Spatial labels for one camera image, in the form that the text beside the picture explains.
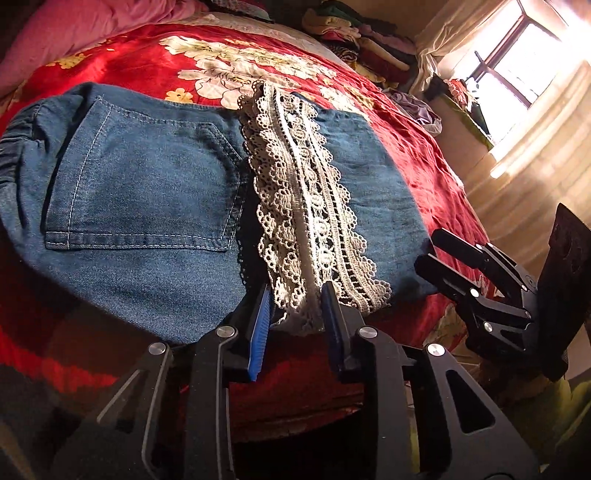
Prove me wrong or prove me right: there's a blue denim pants lace hem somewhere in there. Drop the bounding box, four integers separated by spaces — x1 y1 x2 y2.
1 83 433 343

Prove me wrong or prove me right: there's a white bedside cabinet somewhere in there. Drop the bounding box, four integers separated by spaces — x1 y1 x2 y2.
423 75 493 180

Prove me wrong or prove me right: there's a white bag with purple clothes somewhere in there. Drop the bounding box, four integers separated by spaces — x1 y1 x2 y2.
386 90 443 137

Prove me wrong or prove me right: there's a red floral blanket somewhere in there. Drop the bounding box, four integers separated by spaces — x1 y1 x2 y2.
1 24 486 444

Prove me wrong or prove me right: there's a stack of folded clothes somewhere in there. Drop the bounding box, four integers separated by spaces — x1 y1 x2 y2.
301 1 419 92

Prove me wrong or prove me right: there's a floral pillow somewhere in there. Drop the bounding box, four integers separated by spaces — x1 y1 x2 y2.
211 0 271 21

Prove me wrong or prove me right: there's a pink quilt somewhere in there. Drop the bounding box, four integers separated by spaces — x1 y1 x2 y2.
1 1 208 96

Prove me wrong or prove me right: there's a window frame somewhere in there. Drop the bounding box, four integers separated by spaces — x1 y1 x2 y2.
465 1 564 111

